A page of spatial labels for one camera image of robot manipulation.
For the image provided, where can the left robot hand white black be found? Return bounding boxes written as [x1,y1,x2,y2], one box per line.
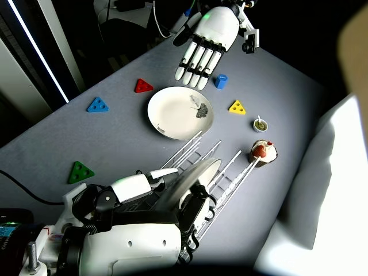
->
[171,5,241,91]

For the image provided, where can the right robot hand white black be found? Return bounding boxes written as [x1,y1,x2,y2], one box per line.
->
[81,168,217,276]

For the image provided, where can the white ceramic plate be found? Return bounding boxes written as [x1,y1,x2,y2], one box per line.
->
[147,86,215,141]
[155,157,223,214]

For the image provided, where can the blue hexagonal prism block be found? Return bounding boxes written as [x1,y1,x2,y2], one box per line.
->
[214,74,228,90]

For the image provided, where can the yellow triangle block three holes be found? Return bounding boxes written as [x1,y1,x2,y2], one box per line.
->
[228,99,247,116]

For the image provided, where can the green triangle block three holes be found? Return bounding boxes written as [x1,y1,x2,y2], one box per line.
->
[67,160,95,185]

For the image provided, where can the red triangle block three holes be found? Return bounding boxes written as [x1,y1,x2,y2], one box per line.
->
[134,78,154,94]

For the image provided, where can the black office chair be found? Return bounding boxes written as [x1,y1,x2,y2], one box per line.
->
[96,0,153,61]

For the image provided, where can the small cup green sauce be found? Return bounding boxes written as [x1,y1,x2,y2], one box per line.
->
[252,118,269,133]

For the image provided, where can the toy cream dessert brown cup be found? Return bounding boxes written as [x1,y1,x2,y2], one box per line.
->
[248,140,279,169]

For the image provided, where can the beige blurry object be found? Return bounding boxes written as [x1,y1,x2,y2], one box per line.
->
[336,4,368,97]

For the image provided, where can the blue triangle block three holes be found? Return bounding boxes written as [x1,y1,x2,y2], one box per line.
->
[86,96,110,113]

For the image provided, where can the white pillar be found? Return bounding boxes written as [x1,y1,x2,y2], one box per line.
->
[37,0,87,90]

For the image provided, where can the white LED light strip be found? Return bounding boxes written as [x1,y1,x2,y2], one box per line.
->
[7,0,70,104]

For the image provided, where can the white cloth sheet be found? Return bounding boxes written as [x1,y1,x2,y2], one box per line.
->
[254,93,368,273]

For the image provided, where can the white cabinet panel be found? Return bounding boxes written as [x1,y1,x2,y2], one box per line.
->
[0,37,54,124]

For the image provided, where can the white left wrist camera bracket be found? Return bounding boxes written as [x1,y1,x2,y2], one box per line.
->
[237,4,261,55]

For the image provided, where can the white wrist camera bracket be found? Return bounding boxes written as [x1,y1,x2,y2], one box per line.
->
[237,4,261,55]
[27,182,89,276]

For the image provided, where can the grey cable blue connector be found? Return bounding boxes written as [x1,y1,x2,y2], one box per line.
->
[172,7,193,34]

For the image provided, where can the white adapter cable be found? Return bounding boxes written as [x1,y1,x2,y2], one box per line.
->
[154,0,173,39]

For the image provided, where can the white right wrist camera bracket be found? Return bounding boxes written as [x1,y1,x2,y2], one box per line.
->
[27,182,89,276]

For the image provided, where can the black cable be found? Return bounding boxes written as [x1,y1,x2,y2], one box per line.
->
[0,168,64,206]

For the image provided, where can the silver wire dish rack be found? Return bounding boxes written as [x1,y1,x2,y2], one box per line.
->
[159,130,259,248]

